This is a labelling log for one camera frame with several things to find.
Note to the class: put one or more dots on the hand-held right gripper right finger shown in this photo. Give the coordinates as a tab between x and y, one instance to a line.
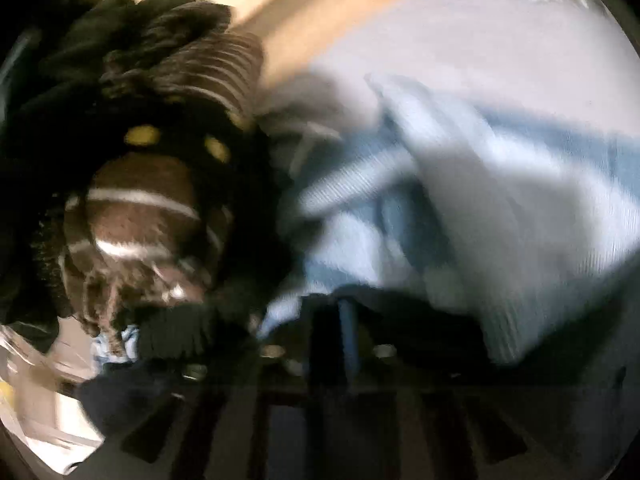
365	355

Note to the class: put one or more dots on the navy button cardigan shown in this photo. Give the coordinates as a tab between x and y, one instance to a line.
410	325

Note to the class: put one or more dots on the blue striped blanket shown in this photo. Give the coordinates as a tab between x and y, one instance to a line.
450	185

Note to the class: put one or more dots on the brown striped sweater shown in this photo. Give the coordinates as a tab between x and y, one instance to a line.
140	220

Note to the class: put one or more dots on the grey bed sheet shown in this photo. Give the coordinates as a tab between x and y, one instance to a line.
475	40

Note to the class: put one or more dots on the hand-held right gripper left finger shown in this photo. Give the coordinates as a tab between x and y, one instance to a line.
325	350

